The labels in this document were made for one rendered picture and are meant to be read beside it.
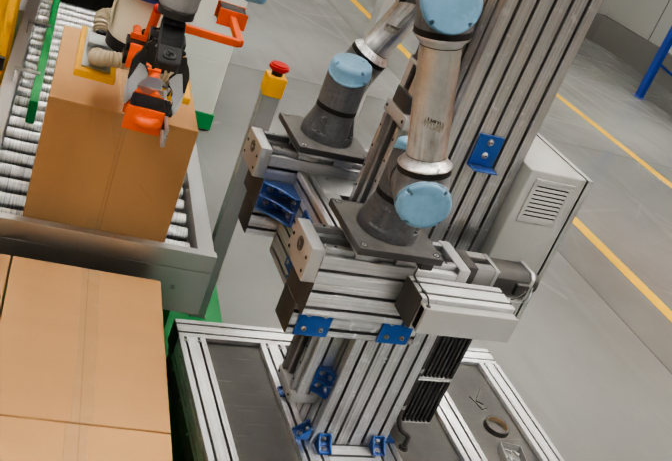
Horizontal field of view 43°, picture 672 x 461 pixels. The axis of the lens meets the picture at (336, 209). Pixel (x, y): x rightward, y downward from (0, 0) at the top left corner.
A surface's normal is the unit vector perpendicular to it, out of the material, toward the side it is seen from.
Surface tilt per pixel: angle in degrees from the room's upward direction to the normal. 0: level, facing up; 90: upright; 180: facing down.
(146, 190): 90
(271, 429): 0
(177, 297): 90
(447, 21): 83
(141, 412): 0
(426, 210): 97
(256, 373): 0
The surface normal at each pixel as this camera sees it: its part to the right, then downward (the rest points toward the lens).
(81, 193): 0.20, 0.49
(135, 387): 0.34, -0.84
